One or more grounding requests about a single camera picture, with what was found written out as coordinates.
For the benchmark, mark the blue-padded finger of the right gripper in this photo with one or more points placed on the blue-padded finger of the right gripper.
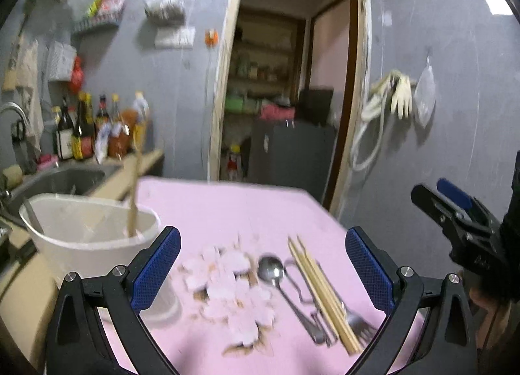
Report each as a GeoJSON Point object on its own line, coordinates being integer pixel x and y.
{"type": "Point", "coordinates": [455, 194]}

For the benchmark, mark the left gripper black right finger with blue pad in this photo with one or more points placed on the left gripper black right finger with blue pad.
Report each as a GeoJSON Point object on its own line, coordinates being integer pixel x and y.
{"type": "Point", "coordinates": [446, 343]}

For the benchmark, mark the dark grey cabinet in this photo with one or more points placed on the dark grey cabinet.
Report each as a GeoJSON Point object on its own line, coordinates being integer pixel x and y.
{"type": "Point", "coordinates": [291, 153]}

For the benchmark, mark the red hanging packet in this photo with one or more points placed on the red hanging packet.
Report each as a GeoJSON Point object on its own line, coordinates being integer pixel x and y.
{"type": "Point", "coordinates": [77, 76]}

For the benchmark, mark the stainless steel sink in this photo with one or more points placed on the stainless steel sink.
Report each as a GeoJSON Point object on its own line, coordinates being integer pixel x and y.
{"type": "Point", "coordinates": [75, 179]}

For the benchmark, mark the red cloth on cabinet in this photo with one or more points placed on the red cloth on cabinet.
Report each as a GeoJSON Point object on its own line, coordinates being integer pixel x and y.
{"type": "Point", "coordinates": [275, 112]}

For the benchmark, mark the white rubber gloves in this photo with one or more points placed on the white rubber gloves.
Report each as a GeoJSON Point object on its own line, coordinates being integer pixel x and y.
{"type": "Point", "coordinates": [395, 86]}

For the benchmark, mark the stainless steel fork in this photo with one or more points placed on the stainless steel fork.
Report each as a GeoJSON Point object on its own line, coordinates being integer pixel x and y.
{"type": "Point", "coordinates": [362, 329]}

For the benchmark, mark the dark bottle yellow label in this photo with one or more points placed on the dark bottle yellow label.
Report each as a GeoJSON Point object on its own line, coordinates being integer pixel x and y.
{"type": "Point", "coordinates": [83, 132]}

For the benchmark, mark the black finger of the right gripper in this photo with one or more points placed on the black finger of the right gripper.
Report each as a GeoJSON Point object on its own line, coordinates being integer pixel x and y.
{"type": "Point", "coordinates": [438, 209]}

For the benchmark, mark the wooden utensil in holder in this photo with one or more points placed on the wooden utensil in holder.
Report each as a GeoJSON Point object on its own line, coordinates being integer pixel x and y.
{"type": "Point", "coordinates": [132, 215]}

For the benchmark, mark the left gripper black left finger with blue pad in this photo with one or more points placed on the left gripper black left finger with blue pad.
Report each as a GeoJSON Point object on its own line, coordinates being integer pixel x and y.
{"type": "Point", "coordinates": [76, 340]}

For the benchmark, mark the person hand holding gripper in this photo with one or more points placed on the person hand holding gripper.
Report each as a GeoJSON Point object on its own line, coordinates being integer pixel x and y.
{"type": "Point", "coordinates": [495, 322]}

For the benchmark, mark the orange spice bag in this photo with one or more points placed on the orange spice bag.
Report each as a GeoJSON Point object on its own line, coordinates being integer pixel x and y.
{"type": "Point", "coordinates": [121, 134]}

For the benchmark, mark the metal utensil in holder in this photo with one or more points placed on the metal utensil in holder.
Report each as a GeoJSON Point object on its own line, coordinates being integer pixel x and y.
{"type": "Point", "coordinates": [34, 221]}

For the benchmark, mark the wall shelf with packets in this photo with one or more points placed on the wall shelf with packets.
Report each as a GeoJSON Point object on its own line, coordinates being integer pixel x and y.
{"type": "Point", "coordinates": [101, 15]}

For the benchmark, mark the orange wall hook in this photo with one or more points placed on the orange wall hook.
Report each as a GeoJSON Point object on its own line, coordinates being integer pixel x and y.
{"type": "Point", "coordinates": [211, 38]}

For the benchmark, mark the white seasoning packet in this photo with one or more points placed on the white seasoning packet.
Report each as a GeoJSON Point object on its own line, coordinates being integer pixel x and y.
{"type": "Point", "coordinates": [101, 144]}

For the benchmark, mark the green box on shelf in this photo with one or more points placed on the green box on shelf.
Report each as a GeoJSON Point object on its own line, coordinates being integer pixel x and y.
{"type": "Point", "coordinates": [242, 105]}

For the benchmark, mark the hanging plastic bags bundle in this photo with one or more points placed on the hanging plastic bags bundle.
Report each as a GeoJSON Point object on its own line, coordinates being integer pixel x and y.
{"type": "Point", "coordinates": [171, 22]}

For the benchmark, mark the dark soy sauce bottle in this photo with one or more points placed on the dark soy sauce bottle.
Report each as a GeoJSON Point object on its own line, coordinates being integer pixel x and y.
{"type": "Point", "coordinates": [63, 135]}

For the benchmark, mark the stainless steel spoon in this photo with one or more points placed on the stainless steel spoon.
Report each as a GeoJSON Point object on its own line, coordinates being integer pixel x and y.
{"type": "Point", "coordinates": [270, 270]}

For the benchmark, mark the clear plastic bag on wall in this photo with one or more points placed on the clear plastic bag on wall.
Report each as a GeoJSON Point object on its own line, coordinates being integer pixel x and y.
{"type": "Point", "coordinates": [424, 96]}

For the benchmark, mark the wooden door frame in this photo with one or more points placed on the wooden door frame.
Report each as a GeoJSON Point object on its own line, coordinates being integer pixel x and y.
{"type": "Point", "coordinates": [356, 87]}

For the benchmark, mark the clear oil bottle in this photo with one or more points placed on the clear oil bottle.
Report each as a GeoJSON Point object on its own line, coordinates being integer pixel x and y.
{"type": "Point", "coordinates": [141, 107]}

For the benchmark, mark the pink floral tablecloth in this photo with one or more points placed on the pink floral tablecloth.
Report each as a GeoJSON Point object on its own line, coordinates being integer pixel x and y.
{"type": "Point", "coordinates": [231, 322]}

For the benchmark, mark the red bottle on floor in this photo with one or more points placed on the red bottle on floor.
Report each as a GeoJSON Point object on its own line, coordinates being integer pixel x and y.
{"type": "Point", "coordinates": [234, 163]}

